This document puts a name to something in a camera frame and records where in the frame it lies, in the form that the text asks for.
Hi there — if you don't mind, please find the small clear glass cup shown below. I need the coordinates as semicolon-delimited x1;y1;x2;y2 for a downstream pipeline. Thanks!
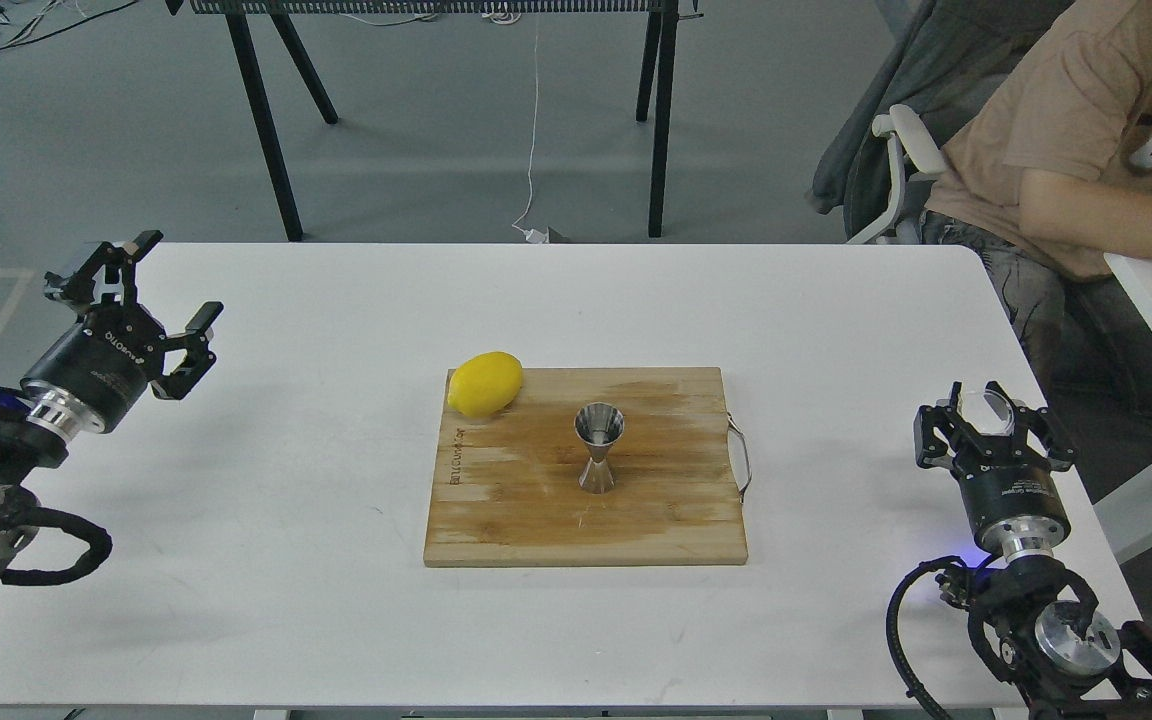
957;389;1015;437

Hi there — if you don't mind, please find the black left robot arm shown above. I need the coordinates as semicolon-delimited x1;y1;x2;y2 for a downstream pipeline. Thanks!
0;232;223;588

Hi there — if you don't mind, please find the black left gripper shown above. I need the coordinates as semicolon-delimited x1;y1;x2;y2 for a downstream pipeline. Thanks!
20;232;223;434

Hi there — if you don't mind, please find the black metal table frame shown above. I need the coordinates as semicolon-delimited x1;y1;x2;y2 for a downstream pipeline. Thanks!
166;1;702;242

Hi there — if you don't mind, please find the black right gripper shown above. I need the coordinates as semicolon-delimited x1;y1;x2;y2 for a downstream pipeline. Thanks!
914;381;1076;551

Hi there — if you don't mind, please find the yellow lemon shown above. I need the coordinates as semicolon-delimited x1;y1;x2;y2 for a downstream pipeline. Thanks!
445;351;524;419

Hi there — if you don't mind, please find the white office chair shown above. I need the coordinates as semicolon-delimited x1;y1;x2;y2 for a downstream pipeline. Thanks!
844;104;947;245

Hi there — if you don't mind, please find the steel double jigger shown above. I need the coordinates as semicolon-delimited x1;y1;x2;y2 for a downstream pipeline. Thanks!
573;402;626;495

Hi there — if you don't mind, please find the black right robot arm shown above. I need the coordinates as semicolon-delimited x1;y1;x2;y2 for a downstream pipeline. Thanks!
884;382;1152;719

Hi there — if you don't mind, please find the person in brown shirt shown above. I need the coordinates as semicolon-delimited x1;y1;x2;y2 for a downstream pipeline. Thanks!
920;1;1152;430

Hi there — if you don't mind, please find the wooden cutting board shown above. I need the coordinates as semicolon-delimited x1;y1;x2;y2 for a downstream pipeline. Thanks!
424;366;748;568

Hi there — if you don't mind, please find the white cable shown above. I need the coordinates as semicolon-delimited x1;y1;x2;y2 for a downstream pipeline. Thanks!
511;10;550;244

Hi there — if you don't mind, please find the grey jacket on chair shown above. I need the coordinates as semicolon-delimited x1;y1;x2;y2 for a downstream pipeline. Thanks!
806;1;1070;237

